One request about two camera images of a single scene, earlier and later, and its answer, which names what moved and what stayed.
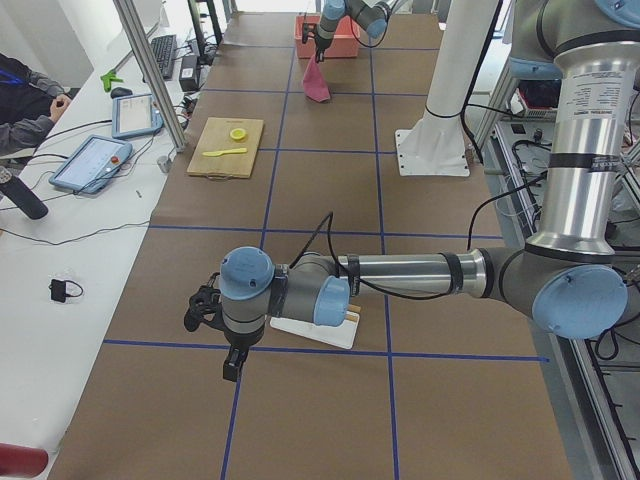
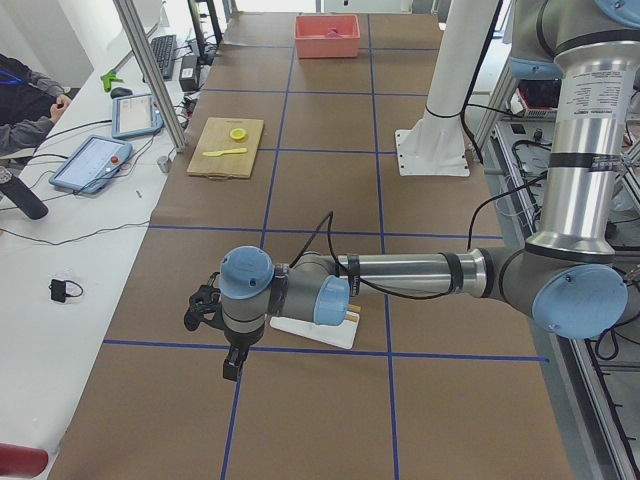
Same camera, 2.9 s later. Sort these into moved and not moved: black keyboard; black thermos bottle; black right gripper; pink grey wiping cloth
Moved: pink grey wiping cloth
Not moved: black right gripper; black thermos bottle; black keyboard
